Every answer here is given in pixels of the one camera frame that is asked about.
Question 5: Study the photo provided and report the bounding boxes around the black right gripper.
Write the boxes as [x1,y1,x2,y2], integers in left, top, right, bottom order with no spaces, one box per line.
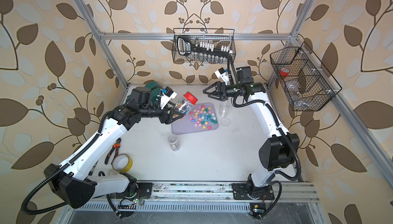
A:
[204,83,243,102]

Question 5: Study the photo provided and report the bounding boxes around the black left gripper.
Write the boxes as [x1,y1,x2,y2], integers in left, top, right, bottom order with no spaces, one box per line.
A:
[138,101,183,124]

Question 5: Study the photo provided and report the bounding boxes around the clear jar of star candies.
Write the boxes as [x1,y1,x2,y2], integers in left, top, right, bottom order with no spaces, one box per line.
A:
[219,100,231,118]

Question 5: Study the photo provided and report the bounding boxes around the red lidded clear jar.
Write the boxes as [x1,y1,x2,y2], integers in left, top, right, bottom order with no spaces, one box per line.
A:
[174,92,198,114]

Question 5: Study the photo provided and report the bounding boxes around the clear jar lid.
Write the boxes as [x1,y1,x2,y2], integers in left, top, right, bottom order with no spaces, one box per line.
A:
[221,118,231,127]

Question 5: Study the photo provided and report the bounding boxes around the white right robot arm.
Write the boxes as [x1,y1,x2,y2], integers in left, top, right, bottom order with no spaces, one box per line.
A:
[203,81,302,200]

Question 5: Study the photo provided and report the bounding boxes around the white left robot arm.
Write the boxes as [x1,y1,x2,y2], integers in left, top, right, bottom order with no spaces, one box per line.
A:
[20,104,184,215]

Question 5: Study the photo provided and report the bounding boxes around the open clear jar of candies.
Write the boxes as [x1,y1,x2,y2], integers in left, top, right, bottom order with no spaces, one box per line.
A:
[167,134,180,151]

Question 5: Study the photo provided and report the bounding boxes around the pile of star candies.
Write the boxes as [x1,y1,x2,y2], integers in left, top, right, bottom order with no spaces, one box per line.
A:
[186,103,219,131]

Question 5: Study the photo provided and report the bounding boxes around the red lidded jar in basket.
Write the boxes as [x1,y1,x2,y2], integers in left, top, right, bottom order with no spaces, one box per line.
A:
[279,67,290,77]

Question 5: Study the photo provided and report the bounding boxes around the lilac plastic tray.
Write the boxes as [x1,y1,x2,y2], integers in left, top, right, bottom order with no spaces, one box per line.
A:
[172,114,205,135]

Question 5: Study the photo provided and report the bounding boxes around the green plastic block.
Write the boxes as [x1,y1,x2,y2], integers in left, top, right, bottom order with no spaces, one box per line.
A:
[143,81,162,96]

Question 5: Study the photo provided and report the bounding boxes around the black socket set holder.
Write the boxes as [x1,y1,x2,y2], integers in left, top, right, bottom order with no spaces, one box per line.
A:
[173,35,236,59]

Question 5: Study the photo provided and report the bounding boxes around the orange black pliers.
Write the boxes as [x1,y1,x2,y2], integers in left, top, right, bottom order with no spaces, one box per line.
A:
[104,138,121,165]

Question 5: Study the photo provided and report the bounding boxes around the yellow tape roll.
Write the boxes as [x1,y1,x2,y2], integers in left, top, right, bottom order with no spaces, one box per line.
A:
[112,154,133,173]

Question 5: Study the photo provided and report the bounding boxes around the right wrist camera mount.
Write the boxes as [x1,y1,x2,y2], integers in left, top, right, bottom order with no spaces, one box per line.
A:
[214,66,254,86]

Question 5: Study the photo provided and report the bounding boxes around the aluminium frame post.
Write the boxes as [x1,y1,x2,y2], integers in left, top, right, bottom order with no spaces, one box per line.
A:
[266,0,326,89]

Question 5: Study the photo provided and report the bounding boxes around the black wire basket back wall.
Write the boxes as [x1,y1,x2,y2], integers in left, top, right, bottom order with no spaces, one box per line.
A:
[172,27,236,65]

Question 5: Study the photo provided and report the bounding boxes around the black wire basket wall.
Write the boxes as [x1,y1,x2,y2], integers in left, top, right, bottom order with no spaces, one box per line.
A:
[172,27,236,65]
[270,42,342,111]

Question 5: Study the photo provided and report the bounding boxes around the black wire basket right wall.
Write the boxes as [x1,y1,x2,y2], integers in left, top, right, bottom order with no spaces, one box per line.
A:
[270,42,342,111]

